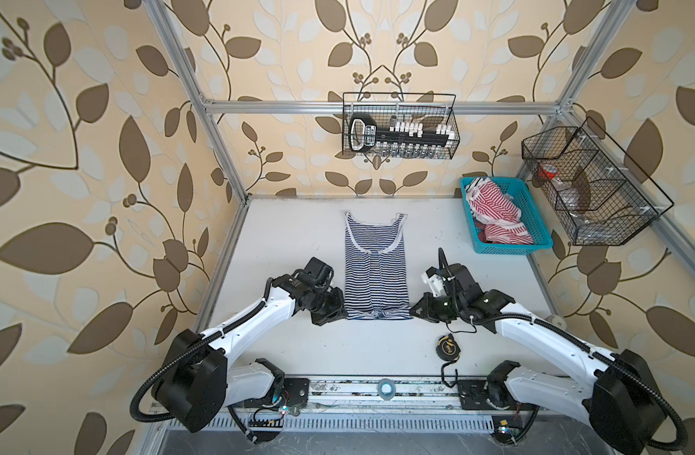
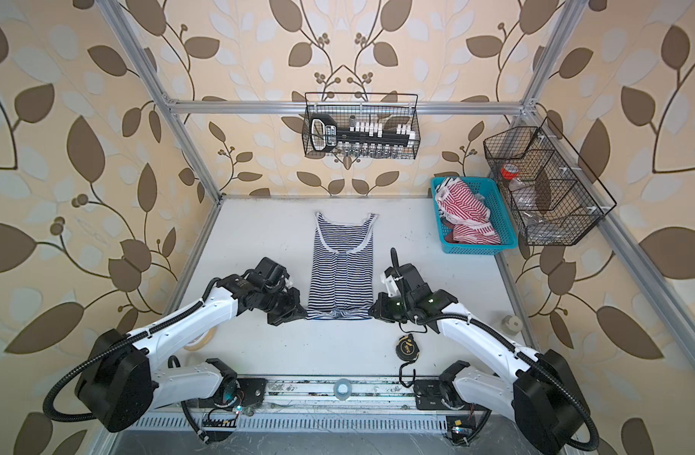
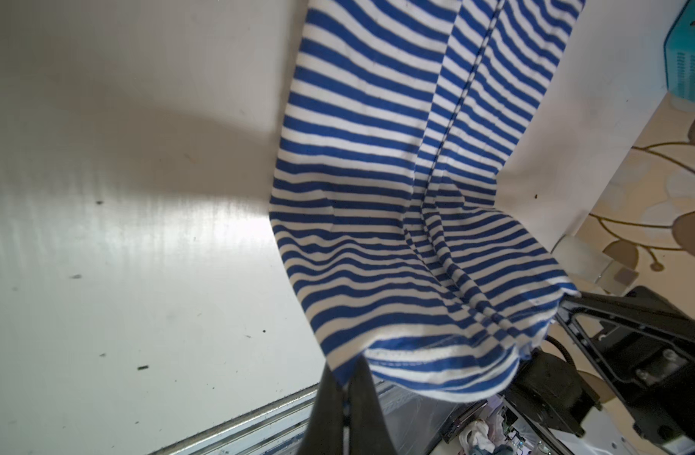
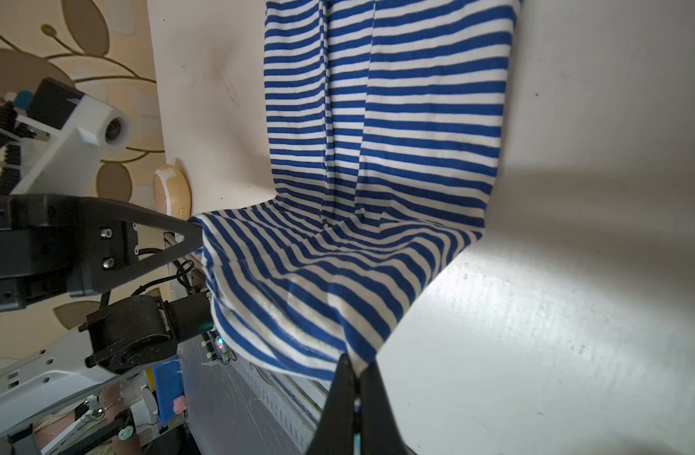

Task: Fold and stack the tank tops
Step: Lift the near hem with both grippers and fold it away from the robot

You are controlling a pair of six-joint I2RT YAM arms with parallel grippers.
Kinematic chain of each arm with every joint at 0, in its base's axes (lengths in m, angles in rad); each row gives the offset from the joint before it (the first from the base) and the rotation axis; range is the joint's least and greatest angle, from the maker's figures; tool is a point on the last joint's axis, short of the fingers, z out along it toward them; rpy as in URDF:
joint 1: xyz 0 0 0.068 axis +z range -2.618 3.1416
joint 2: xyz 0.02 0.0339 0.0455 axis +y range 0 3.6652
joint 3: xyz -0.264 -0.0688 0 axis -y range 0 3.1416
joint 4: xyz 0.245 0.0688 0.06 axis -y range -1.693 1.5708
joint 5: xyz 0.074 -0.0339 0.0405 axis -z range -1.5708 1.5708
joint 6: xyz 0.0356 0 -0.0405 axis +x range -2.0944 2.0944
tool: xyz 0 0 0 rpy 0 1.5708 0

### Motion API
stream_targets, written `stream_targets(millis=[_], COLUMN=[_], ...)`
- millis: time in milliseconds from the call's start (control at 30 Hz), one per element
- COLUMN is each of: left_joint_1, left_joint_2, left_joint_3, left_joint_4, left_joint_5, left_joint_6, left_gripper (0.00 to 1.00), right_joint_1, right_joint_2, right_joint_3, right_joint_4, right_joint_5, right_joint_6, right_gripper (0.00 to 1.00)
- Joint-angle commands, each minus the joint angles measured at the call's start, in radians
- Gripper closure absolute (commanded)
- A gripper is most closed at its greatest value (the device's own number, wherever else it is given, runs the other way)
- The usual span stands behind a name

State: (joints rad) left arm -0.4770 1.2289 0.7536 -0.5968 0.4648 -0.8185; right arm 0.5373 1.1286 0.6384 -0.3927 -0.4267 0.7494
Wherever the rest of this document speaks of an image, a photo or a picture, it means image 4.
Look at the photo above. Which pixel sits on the aluminium front rail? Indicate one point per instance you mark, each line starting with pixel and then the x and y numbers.
pixel 240 408

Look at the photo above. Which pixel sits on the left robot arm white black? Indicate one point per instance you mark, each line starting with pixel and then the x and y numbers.
pixel 116 340

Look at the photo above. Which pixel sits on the blue white striped tank top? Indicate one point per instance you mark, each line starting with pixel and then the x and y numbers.
pixel 384 122

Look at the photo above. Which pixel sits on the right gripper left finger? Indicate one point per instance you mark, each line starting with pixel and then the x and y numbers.
pixel 335 433

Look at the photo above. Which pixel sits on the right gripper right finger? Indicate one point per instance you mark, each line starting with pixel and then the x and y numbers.
pixel 376 428

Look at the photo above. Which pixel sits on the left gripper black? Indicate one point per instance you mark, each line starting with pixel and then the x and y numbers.
pixel 82 246

